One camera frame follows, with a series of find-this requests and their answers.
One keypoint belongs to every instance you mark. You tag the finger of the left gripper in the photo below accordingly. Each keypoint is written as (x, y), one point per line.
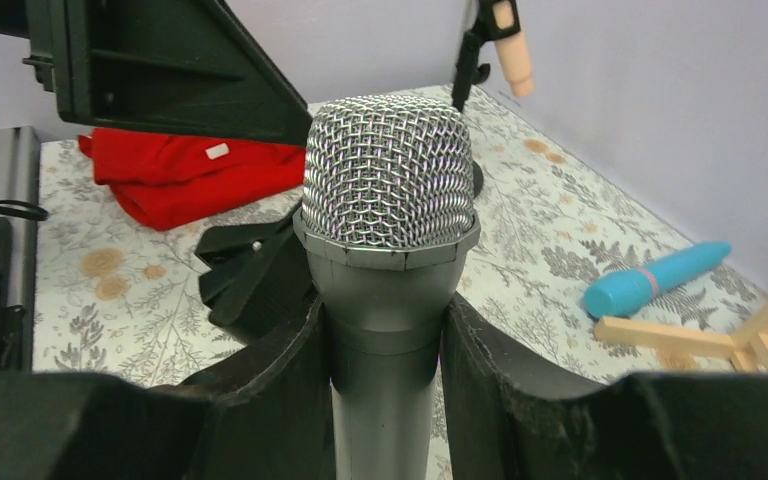
(185, 67)

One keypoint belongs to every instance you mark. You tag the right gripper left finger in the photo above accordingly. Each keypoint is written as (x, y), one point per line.
(262, 413)

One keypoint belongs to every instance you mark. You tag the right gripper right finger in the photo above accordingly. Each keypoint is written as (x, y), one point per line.
(512, 414)

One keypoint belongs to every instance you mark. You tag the grey microphone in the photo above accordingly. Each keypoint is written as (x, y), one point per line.
(387, 219)

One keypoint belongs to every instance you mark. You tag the black mic stand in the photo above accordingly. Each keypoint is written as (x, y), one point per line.
(468, 70)
(257, 278)

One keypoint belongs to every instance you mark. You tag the beige microphone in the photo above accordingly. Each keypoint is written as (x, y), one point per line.
(512, 50)

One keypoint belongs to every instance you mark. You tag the red folded shirt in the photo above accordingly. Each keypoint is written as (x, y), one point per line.
(165, 181)

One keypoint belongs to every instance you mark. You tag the blue microphone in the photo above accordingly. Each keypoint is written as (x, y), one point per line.
(624, 293)

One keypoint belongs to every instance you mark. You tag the wooden clothes rack frame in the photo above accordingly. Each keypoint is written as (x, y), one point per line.
(746, 347)

